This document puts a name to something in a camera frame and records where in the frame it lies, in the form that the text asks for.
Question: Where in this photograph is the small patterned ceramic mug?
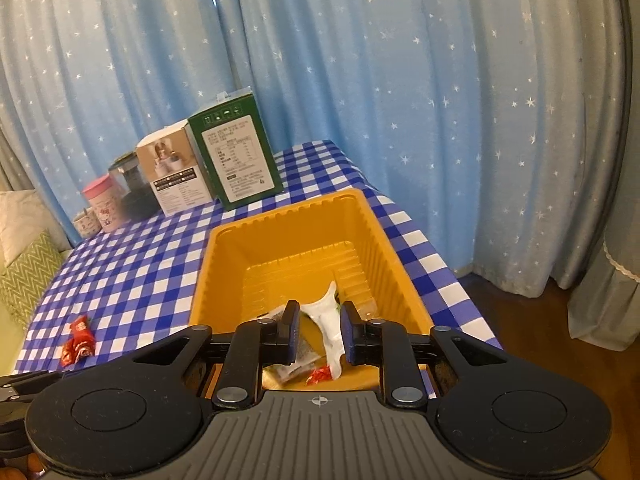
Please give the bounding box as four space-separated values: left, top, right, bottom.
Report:
72 207 102 240

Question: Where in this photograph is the pale yellow sofa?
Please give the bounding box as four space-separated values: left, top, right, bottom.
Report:
0 304 25 375

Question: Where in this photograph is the large red snack packet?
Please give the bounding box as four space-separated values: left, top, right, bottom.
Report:
60 314 96 368

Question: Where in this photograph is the pink hello kitty cup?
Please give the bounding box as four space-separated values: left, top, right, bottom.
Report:
82 174 126 233

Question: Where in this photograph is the grey lace trimmed cover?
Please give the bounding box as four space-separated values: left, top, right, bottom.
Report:
568 0 639 351

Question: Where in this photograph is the yellow green candy packet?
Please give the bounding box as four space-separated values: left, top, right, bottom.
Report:
299 313 326 356

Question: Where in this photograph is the white quilted pillow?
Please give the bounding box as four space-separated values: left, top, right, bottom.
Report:
0 190 70 264

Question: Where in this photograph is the blue star curtain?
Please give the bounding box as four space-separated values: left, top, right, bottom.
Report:
1 0 624 297

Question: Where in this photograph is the white green snack pouch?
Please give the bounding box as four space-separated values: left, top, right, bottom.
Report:
300 281 345 379

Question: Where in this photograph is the orange plastic tray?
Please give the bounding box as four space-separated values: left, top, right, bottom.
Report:
188 187 435 396

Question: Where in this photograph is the grey seaweed snack packet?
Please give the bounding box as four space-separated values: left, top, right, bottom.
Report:
256 300 320 385

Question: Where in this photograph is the green carton box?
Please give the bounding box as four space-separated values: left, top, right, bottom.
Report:
188 87 283 210

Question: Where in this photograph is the green chevron pillow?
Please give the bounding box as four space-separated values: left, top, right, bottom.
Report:
1 231 64 330

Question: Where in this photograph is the blue white checkered tablecloth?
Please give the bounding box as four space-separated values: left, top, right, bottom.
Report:
10 141 498 373

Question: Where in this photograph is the white beige product box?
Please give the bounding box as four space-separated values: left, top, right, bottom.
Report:
136 119 214 216

